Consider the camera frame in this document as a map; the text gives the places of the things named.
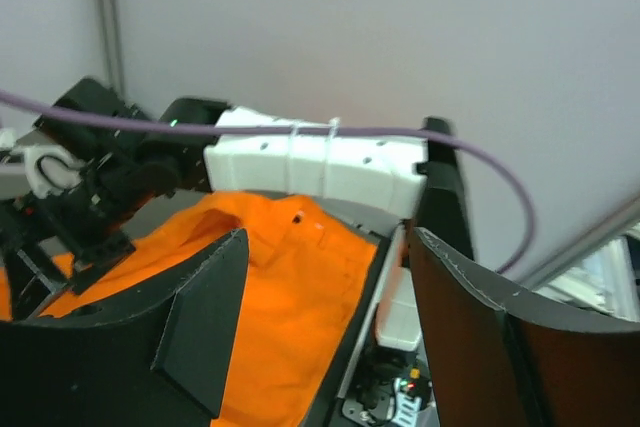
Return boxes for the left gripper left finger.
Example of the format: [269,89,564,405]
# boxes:
[1,229,248,426]

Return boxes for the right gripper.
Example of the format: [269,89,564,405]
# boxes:
[0,77,181,321]

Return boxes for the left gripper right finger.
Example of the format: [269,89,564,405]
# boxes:
[409,228,639,426]

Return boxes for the orange trousers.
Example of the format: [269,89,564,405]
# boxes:
[0,190,380,427]

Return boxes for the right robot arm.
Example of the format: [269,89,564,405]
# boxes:
[1,77,473,320]

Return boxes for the corner aluminium profile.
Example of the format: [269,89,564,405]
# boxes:
[96,0,126,96]

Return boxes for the aluminium frame rail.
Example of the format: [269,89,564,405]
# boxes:
[520,195,639,322]

